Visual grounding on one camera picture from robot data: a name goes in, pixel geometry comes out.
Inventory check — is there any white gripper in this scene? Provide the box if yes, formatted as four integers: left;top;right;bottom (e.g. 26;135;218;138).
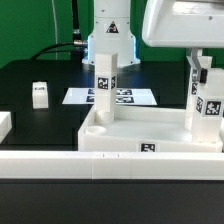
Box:
142;0;224;84

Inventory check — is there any left white barrier block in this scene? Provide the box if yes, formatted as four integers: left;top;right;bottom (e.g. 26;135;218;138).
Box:
0;112;12;143

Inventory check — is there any thin white cable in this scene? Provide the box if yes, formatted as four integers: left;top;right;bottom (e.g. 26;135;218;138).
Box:
50;0;59;61

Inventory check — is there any white front rail barrier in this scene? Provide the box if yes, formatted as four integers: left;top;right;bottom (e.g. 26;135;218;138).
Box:
0;151;224;181

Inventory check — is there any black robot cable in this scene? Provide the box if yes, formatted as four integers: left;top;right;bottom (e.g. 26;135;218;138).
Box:
30;0;88;61

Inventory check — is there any white desk top tray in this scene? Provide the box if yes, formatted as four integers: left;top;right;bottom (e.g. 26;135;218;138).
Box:
78;106;223;153

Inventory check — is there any marker tag sheet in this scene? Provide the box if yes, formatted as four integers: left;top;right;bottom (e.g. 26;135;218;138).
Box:
63;88;157;106

